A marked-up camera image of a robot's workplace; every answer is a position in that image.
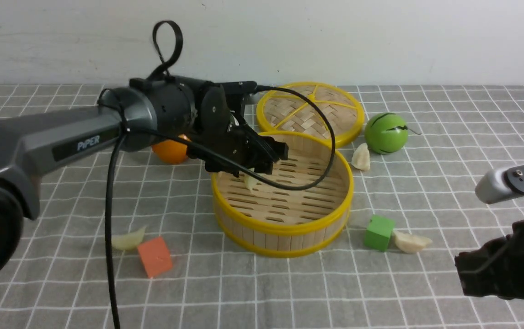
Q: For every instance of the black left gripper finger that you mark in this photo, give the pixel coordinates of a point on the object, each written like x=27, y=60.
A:
x=261, y=165
x=274, y=150

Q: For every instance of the orange yellow toy pear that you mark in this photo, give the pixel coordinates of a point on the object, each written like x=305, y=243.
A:
x=170, y=151

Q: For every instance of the green foam cube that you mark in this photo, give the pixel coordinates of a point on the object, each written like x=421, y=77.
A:
x=378, y=233

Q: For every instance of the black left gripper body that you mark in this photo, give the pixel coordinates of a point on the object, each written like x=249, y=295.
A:
x=220, y=128

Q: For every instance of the grey checkered tablecloth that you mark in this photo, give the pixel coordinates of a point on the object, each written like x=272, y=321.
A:
x=57, y=278

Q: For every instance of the green toy watermelon ball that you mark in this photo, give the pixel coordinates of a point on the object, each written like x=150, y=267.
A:
x=387, y=133

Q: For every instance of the yellow bamboo steamer tray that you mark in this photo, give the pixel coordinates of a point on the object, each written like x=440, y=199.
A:
x=283, y=223

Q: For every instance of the pale dumpling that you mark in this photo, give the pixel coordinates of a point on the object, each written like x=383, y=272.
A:
x=251, y=183
x=128, y=241

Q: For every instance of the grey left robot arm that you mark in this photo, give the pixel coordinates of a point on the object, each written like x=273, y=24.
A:
x=32, y=146

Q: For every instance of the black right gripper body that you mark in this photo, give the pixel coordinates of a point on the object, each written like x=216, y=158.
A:
x=495, y=269

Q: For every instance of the yellow woven steamer lid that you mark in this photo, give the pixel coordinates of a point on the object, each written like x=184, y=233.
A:
x=278, y=110

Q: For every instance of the orange foam cube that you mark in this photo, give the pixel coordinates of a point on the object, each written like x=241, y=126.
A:
x=155, y=257

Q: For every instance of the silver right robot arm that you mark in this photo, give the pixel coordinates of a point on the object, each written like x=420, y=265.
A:
x=501, y=185

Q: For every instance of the white dumpling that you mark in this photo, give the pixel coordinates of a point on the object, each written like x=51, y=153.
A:
x=361, y=158
x=410, y=243

